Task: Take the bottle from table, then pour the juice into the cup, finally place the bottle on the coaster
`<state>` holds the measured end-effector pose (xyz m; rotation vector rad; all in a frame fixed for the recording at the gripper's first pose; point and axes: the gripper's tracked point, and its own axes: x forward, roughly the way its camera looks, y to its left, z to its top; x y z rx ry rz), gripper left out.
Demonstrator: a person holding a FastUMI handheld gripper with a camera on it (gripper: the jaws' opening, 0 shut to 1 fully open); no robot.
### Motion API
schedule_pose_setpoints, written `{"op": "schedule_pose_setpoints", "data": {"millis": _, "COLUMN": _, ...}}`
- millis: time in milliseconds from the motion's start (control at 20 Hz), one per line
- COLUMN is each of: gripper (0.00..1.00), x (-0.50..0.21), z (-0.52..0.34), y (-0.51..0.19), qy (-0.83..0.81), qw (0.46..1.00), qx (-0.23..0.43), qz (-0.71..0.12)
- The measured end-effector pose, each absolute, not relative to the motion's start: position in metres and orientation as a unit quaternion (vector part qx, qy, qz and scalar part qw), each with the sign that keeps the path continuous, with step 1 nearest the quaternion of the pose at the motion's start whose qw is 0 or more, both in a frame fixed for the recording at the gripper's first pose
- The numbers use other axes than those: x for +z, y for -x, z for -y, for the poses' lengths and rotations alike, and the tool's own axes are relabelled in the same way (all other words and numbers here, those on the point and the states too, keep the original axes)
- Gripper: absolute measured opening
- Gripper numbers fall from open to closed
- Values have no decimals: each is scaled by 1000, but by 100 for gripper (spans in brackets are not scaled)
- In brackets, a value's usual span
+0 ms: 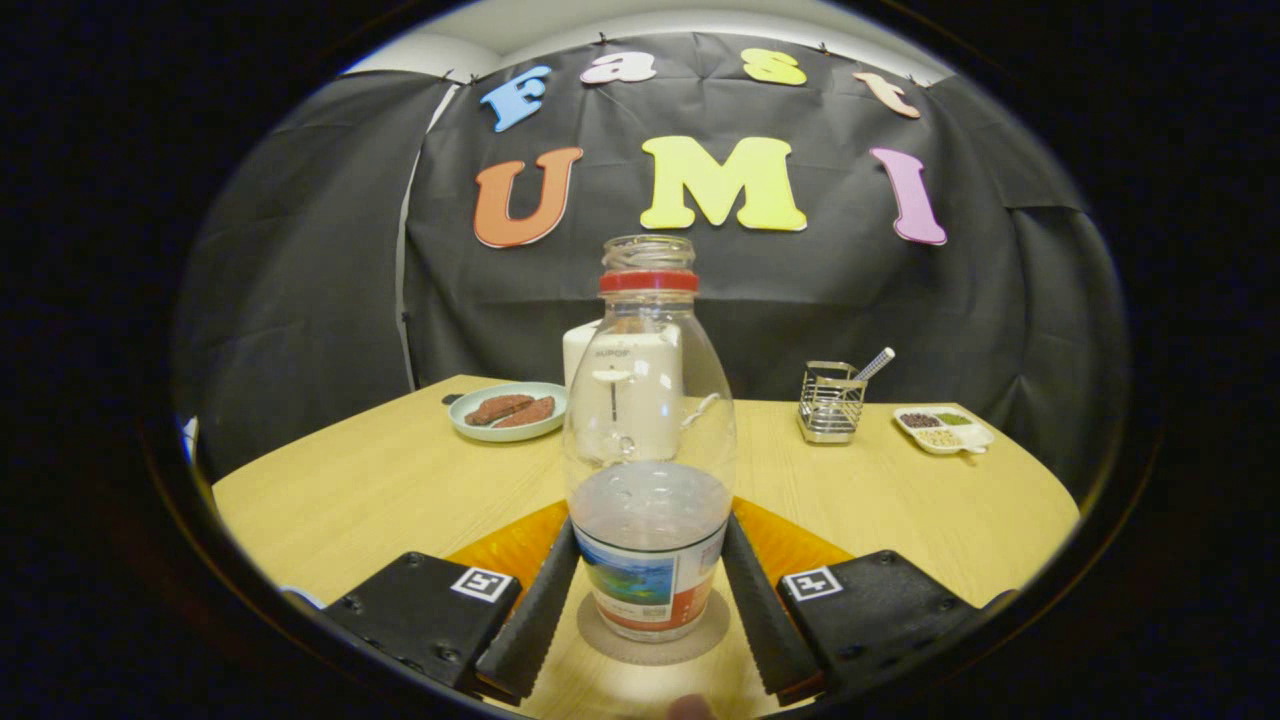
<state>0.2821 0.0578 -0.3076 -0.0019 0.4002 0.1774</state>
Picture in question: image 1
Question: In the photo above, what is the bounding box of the white divided seed dish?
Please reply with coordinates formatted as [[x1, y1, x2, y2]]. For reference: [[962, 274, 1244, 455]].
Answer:
[[893, 405, 996, 456]]

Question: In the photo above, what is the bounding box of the pale green plate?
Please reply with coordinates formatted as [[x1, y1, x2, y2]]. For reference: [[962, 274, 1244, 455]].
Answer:
[[448, 381, 569, 443]]

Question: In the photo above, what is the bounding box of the wooden table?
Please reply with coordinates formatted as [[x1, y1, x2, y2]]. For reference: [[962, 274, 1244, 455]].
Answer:
[[212, 375, 1083, 719]]

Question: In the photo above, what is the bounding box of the white toaster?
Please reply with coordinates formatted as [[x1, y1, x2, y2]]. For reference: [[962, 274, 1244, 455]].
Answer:
[[562, 320, 685, 463]]

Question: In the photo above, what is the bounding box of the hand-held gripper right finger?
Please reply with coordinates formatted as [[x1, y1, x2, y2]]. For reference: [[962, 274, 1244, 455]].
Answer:
[[720, 497, 1016, 706]]

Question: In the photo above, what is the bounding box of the metal wire holder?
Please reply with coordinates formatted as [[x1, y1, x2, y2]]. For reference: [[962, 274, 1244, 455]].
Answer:
[[797, 360, 868, 445]]

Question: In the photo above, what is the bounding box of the round brown coaster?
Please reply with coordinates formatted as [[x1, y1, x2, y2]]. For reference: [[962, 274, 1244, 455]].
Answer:
[[577, 588, 732, 667]]

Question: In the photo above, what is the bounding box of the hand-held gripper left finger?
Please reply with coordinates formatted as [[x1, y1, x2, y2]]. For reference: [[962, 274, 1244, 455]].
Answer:
[[322, 500, 583, 704]]

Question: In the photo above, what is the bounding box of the clear plastic juice bottle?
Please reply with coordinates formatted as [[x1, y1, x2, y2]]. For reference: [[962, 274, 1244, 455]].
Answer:
[[562, 234, 738, 644]]

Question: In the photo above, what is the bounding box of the brown bread slice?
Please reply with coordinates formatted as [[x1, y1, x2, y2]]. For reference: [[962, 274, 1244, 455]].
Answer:
[[464, 394, 536, 427], [492, 397, 556, 430]]

